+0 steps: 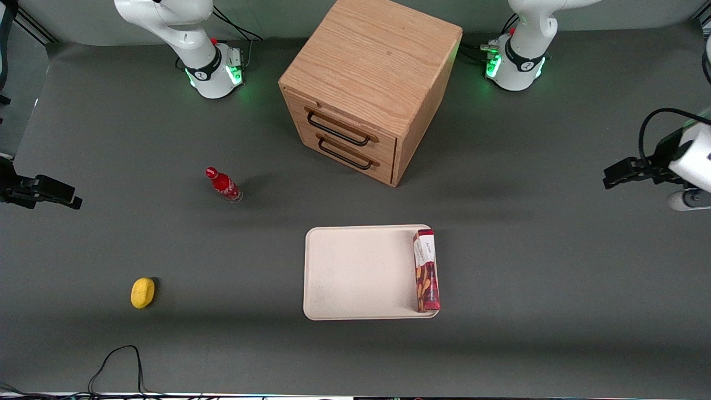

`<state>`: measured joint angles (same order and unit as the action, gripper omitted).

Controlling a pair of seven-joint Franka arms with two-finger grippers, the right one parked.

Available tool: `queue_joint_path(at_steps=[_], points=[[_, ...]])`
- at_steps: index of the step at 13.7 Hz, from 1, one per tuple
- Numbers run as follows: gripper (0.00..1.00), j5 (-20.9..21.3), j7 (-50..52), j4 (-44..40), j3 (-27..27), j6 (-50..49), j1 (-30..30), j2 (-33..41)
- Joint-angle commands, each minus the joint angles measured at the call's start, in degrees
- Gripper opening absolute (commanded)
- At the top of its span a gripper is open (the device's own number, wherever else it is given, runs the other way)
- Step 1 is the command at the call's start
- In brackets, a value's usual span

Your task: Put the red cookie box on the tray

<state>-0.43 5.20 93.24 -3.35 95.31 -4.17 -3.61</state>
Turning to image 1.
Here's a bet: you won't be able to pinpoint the wooden two-drawer cabinet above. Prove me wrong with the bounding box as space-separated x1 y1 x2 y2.
278 0 463 188

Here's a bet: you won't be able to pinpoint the black looped floor cable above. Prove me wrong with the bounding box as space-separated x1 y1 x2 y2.
88 345 148 398

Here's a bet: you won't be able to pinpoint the red tartan cookie box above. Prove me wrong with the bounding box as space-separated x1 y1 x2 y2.
412 228 441 313

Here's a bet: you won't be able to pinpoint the yellow lemon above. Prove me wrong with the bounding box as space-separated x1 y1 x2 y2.
131 277 156 309

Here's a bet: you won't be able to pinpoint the red cola bottle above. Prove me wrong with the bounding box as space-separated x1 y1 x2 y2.
205 166 244 204

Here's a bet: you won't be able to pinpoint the short black drawer handle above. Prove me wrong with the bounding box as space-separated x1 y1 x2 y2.
318 135 374 171

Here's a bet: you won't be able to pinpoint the black base cables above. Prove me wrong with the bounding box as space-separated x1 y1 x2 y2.
460 11 520 63
211 4 265 68

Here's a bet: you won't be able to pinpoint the black diagonal frame rail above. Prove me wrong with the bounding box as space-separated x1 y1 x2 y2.
14 4 59 45

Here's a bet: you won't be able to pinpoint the black left base cables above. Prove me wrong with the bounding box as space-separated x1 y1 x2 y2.
460 11 520 63

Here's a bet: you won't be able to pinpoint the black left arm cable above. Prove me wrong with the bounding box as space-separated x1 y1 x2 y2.
638 108 698 163

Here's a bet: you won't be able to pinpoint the white rectangular tray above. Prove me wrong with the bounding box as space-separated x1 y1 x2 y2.
303 224 440 321

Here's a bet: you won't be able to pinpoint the long black drawer handle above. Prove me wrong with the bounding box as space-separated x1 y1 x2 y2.
307 108 372 147

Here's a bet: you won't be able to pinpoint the black right base cables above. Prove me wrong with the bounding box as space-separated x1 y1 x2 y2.
211 4 265 68

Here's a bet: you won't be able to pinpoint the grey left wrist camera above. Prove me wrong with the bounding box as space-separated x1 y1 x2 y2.
668 188 711 212

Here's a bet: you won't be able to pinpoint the black hanging strap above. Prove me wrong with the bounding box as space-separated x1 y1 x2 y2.
0 0 18 93

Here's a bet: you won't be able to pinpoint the dark right arm gripper body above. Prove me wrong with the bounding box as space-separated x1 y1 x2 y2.
0 157 21 189

